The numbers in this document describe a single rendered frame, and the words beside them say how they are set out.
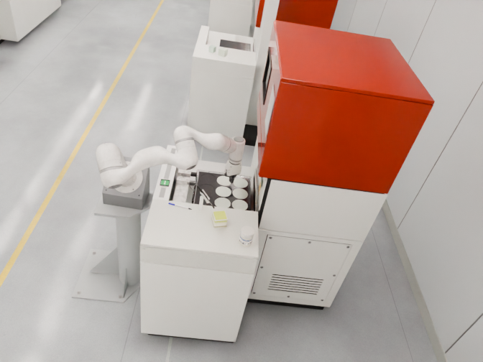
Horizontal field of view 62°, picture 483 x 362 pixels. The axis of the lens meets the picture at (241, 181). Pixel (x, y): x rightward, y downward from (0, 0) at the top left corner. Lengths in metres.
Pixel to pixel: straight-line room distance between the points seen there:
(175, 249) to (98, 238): 1.43
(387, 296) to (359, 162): 1.62
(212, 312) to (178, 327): 0.29
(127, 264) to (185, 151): 1.18
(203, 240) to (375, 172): 1.00
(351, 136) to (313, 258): 0.96
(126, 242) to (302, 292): 1.29
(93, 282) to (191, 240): 1.21
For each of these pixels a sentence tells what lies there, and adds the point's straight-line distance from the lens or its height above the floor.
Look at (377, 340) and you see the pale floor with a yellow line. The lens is 3.32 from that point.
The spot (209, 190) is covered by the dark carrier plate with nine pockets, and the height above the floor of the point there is 0.90.
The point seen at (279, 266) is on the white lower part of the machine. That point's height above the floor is 0.49.
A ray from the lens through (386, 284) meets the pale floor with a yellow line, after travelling 3.67.
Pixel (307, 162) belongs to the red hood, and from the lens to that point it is 2.18.
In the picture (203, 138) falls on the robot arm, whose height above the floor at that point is 1.44.
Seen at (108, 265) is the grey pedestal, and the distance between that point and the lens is 3.17.
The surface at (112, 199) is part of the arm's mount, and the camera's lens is 2.54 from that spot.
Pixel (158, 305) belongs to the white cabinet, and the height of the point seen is 0.42.
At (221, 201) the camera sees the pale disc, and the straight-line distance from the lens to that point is 2.51.
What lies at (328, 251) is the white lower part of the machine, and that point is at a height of 0.70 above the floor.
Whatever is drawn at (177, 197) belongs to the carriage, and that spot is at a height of 0.88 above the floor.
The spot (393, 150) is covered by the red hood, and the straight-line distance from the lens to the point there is 2.24.
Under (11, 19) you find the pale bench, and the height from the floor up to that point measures 0.38.
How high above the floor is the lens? 2.60
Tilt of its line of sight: 39 degrees down
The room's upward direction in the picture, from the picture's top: 11 degrees clockwise
